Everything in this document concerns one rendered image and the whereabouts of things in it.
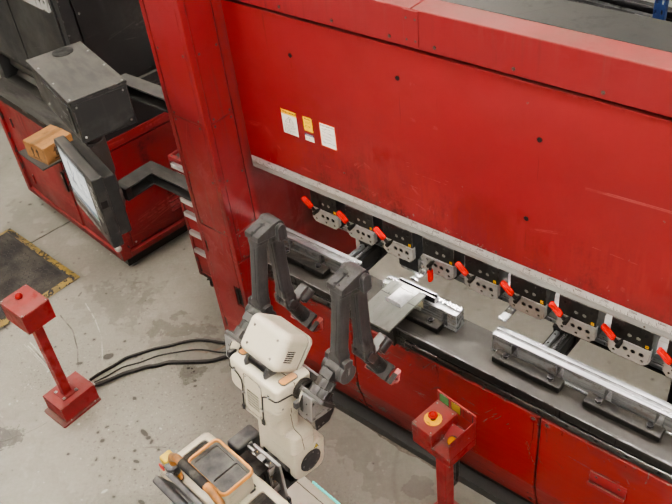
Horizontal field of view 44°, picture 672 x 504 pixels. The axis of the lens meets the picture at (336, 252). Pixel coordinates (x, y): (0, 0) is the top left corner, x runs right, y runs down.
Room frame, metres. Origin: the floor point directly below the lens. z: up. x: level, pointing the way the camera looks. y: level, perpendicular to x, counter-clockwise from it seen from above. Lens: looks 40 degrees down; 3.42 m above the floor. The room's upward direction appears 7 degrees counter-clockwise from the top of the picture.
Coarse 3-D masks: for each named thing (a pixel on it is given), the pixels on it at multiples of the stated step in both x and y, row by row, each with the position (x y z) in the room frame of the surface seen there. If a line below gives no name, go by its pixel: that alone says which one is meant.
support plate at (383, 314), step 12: (384, 288) 2.64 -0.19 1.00; (396, 288) 2.63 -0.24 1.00; (372, 300) 2.57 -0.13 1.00; (384, 300) 2.56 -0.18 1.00; (420, 300) 2.53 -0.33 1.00; (372, 312) 2.50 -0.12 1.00; (384, 312) 2.49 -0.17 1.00; (396, 312) 2.48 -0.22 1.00; (408, 312) 2.47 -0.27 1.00; (372, 324) 2.44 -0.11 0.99; (384, 324) 2.42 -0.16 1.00; (396, 324) 2.41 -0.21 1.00
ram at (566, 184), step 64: (256, 64) 3.10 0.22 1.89; (320, 64) 2.85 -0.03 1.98; (384, 64) 2.63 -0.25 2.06; (448, 64) 2.44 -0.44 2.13; (256, 128) 3.16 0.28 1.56; (384, 128) 2.65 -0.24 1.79; (448, 128) 2.45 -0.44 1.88; (512, 128) 2.27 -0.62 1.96; (576, 128) 2.12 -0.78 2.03; (640, 128) 1.98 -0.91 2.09; (320, 192) 2.92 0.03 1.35; (384, 192) 2.66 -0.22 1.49; (448, 192) 2.45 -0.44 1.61; (512, 192) 2.26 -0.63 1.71; (576, 192) 2.10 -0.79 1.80; (640, 192) 1.96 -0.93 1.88; (512, 256) 2.25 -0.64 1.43; (576, 256) 2.08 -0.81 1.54; (640, 256) 1.94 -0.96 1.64
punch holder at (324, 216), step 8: (312, 192) 2.95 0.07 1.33; (312, 200) 2.95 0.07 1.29; (320, 200) 2.92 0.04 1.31; (328, 200) 2.89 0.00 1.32; (320, 208) 2.92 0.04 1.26; (328, 208) 2.89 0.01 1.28; (336, 208) 2.86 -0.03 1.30; (344, 208) 2.89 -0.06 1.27; (320, 216) 2.92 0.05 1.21; (328, 216) 2.89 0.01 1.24; (336, 216) 2.86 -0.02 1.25; (328, 224) 2.89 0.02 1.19; (336, 224) 2.86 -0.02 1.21; (344, 224) 2.89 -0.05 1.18
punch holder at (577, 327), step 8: (560, 296) 2.11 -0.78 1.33; (560, 304) 2.11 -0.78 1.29; (568, 304) 2.09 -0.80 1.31; (576, 304) 2.07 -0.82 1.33; (584, 304) 2.05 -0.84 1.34; (568, 312) 2.09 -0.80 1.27; (576, 312) 2.07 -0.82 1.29; (584, 312) 2.05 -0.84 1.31; (592, 312) 2.03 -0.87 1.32; (600, 312) 2.02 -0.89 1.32; (560, 320) 2.10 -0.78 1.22; (576, 320) 2.06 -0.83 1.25; (584, 320) 2.04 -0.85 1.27; (592, 320) 2.02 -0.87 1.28; (600, 320) 2.03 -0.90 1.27; (560, 328) 2.10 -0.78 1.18; (568, 328) 2.08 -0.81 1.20; (576, 328) 2.06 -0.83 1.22; (584, 328) 2.04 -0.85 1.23; (592, 328) 2.02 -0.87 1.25; (600, 328) 2.05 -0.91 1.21; (584, 336) 2.03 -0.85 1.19; (592, 336) 2.01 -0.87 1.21
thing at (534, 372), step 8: (496, 352) 2.27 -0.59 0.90; (504, 352) 2.27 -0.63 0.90; (496, 360) 2.24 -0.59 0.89; (504, 360) 2.22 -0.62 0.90; (512, 360) 2.22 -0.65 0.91; (520, 360) 2.21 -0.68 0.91; (512, 368) 2.19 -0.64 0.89; (520, 368) 2.17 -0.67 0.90; (528, 368) 2.17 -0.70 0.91; (536, 368) 2.16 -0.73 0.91; (528, 376) 2.14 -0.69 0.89; (536, 376) 2.12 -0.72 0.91; (544, 376) 2.12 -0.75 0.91; (544, 384) 2.09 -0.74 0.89; (552, 384) 2.07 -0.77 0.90; (560, 384) 2.07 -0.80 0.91
